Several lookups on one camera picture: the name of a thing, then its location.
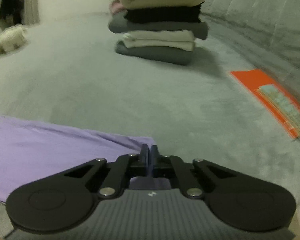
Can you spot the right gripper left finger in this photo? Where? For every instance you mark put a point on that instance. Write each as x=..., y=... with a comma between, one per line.
x=64, y=200

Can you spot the white plush dog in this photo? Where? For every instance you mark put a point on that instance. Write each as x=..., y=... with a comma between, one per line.
x=12, y=38

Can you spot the orange red book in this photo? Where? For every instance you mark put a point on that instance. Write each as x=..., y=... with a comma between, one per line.
x=274, y=97

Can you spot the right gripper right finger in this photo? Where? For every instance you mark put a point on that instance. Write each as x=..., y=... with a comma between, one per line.
x=237, y=199

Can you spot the grey quilted headboard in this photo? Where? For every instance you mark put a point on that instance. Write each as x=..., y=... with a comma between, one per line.
x=273, y=24

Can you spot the dark hanging coat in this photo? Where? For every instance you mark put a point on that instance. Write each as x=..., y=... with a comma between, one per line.
x=10, y=11

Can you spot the pink folded quilt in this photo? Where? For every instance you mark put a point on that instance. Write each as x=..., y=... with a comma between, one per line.
x=115, y=7

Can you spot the purple pants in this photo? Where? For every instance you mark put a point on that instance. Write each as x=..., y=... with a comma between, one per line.
x=32, y=150

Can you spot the stack of folded clothes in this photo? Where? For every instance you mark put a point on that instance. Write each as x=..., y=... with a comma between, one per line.
x=159, y=30

